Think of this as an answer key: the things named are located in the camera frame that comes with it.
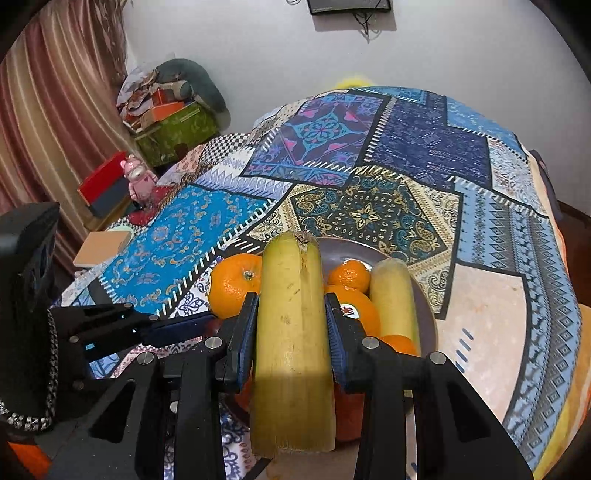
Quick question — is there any green patterned box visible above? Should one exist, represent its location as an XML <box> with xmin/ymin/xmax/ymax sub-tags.
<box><xmin>134</xmin><ymin>102</ymin><xmax>222</xmax><ymax>168</ymax></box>

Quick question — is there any beaded chain strap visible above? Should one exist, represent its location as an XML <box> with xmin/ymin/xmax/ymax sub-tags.
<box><xmin>0</xmin><ymin>308</ymin><xmax>61</xmax><ymax>433</ymax></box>

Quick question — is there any grey round plate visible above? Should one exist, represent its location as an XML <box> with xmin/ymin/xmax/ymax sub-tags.
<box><xmin>318</xmin><ymin>237</ymin><xmax>439</xmax><ymax>365</ymax></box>

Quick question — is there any striped brown curtain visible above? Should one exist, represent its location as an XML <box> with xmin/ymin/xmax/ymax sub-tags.
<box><xmin>0</xmin><ymin>0</ymin><xmax>132</xmax><ymax>241</ymax></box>

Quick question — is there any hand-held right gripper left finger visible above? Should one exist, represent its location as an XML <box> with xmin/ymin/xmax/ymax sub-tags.
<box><xmin>46</xmin><ymin>292</ymin><xmax>260</xmax><ymax>480</ymax></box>

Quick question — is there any blue patchwork tablecloth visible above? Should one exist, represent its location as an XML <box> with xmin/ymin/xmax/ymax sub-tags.
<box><xmin>51</xmin><ymin>84</ymin><xmax>583</xmax><ymax>480</ymax></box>

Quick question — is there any small tangerine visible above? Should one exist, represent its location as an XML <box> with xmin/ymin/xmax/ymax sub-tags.
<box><xmin>379</xmin><ymin>334</ymin><xmax>420</xmax><ymax>357</ymax></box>
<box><xmin>328</xmin><ymin>259</ymin><xmax>372</xmax><ymax>295</ymax></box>

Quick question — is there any grey long pillow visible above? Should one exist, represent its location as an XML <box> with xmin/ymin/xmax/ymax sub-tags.
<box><xmin>157</xmin><ymin>58</ymin><xmax>230</xmax><ymax>116</ymax></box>

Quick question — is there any red box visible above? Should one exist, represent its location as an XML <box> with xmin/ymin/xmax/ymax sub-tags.
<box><xmin>76</xmin><ymin>151</ymin><xmax>136</xmax><ymax>219</ymax></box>

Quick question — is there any yellow round object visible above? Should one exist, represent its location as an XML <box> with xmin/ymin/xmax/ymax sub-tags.
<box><xmin>333</xmin><ymin>74</ymin><xmax>380</xmax><ymax>90</ymax></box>

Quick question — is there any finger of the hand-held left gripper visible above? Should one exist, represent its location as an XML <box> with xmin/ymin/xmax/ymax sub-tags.
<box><xmin>51</xmin><ymin>302</ymin><xmax>219</xmax><ymax>346</ymax></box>
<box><xmin>58</xmin><ymin>332</ymin><xmax>158</xmax><ymax>393</ymax></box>

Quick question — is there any large orange with sticker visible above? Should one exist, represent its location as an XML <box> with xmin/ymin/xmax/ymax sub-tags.
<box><xmin>324</xmin><ymin>285</ymin><xmax>382</xmax><ymax>340</ymax></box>

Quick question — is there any black monitor cable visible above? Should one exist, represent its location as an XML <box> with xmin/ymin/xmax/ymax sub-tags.
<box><xmin>351</xmin><ymin>11</ymin><xmax>385</xmax><ymax>37</ymax></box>

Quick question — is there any pink toy figure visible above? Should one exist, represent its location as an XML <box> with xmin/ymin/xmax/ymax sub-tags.
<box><xmin>124</xmin><ymin>154</ymin><xmax>160</xmax><ymax>208</ymax></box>

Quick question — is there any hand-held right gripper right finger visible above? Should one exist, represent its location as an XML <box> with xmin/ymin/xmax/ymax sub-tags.
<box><xmin>324</xmin><ymin>292</ymin><xmax>534</xmax><ymax>480</ymax></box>

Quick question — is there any small black monitor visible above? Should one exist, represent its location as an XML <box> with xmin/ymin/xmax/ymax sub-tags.
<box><xmin>308</xmin><ymin>0</ymin><xmax>393</xmax><ymax>16</ymax></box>

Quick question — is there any yellow sugarcane piece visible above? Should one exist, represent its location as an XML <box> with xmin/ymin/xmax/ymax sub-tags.
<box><xmin>369</xmin><ymin>259</ymin><xmax>422</xmax><ymax>352</ymax></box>
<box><xmin>250</xmin><ymin>231</ymin><xmax>336</xmax><ymax>461</ymax></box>

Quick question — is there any tan flat box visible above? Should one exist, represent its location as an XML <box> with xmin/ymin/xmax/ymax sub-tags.
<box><xmin>72</xmin><ymin>231</ymin><xmax>134</xmax><ymax>268</ymax></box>

